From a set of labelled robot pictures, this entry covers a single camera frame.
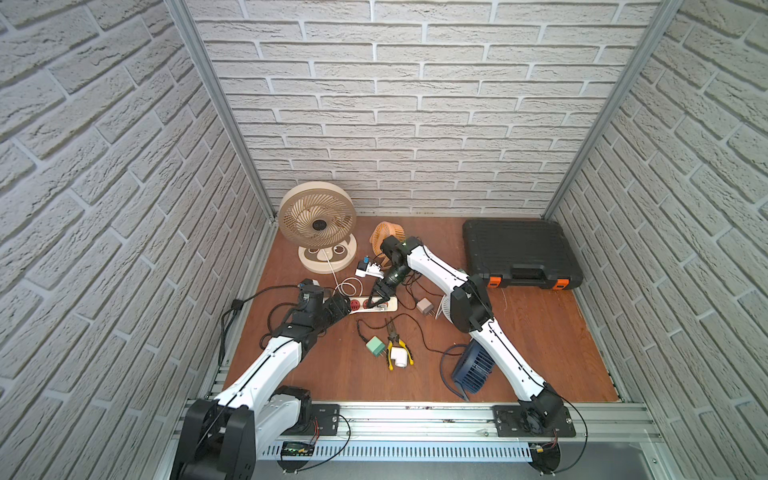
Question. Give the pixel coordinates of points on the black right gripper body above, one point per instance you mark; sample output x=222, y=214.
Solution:
x=396, y=273

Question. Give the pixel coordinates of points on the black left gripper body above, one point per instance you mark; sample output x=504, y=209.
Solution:
x=335, y=307

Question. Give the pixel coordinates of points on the beige power strip red sockets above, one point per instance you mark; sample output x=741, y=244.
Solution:
x=359, y=305

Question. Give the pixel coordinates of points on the green plug adapter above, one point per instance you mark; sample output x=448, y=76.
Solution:
x=375, y=346

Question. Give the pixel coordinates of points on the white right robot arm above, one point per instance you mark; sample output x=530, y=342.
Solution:
x=470, y=311

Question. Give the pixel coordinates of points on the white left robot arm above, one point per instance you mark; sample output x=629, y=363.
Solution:
x=221, y=438

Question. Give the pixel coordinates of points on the small orange desk fan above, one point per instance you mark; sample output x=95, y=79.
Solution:
x=382, y=231

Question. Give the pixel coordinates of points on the pink plug adapter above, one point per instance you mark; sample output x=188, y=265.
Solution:
x=425, y=306

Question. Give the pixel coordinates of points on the small white desk fan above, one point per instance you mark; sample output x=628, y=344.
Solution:
x=445, y=307

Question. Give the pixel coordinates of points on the white plug adapter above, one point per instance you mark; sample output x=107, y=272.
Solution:
x=398, y=357

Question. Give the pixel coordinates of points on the large beige desk fan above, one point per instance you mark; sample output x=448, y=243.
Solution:
x=319, y=218

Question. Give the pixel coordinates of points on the navy blue desk fan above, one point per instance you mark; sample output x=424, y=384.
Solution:
x=472, y=370

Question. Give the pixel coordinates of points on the black plastic tool case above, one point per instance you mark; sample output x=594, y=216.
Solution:
x=520, y=252

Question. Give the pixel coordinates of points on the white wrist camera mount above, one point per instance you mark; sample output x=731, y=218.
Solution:
x=369, y=268

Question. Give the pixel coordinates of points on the yellow handled pliers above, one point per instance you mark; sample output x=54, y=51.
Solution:
x=394, y=340

